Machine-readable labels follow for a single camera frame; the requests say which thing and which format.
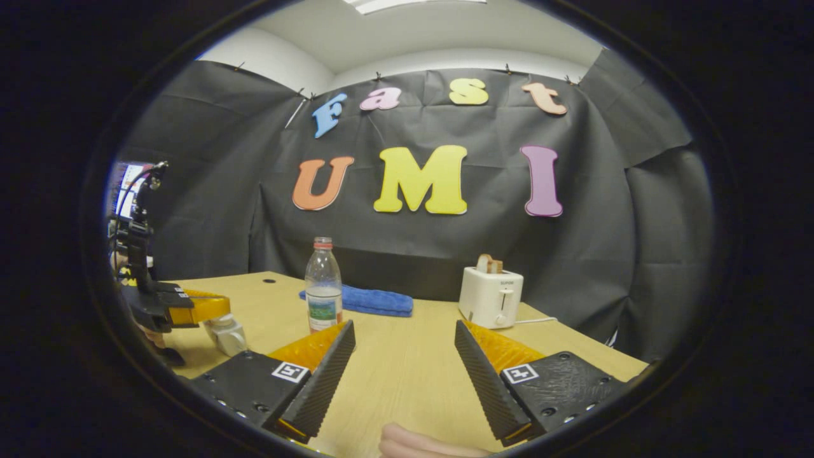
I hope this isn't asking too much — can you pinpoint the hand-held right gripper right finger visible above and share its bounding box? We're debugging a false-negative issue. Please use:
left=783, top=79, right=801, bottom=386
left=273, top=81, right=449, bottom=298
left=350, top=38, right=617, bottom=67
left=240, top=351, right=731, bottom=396
left=454, top=319, right=630, bottom=447

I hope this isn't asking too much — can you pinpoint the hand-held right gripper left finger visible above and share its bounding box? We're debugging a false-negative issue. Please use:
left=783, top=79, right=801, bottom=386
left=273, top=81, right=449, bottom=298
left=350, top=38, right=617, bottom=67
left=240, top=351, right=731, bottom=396
left=189, top=319, right=357, bottom=444

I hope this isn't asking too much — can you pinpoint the white floral teacup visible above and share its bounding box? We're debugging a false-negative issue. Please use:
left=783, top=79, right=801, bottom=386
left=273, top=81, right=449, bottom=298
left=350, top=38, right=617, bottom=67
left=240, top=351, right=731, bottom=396
left=206, top=318, right=248, bottom=357

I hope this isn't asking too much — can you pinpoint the clear plastic water bottle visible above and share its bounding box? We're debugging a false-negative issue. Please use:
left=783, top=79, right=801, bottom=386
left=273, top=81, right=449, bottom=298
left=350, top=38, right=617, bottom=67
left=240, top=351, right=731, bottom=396
left=305, top=237, right=343, bottom=334

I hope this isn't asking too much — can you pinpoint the computer monitor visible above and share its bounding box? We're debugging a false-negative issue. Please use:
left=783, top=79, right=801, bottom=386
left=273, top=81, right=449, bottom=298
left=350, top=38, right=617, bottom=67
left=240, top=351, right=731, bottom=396
left=109, top=162, right=153, bottom=220

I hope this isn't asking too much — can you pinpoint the white toaster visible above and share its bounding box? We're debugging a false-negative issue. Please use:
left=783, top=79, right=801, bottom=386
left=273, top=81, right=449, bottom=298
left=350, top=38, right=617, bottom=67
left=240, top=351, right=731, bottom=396
left=458, top=266, right=525, bottom=330

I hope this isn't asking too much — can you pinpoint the blue folded towel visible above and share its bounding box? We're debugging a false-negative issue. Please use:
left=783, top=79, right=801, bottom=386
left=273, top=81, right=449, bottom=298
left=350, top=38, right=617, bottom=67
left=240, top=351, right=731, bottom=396
left=299, top=284, right=414, bottom=318

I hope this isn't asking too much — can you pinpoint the ceiling light panel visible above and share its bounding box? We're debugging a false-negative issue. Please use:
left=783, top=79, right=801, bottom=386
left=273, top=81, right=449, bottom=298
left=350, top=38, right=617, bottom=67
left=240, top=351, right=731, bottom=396
left=343, top=0, right=487, bottom=15

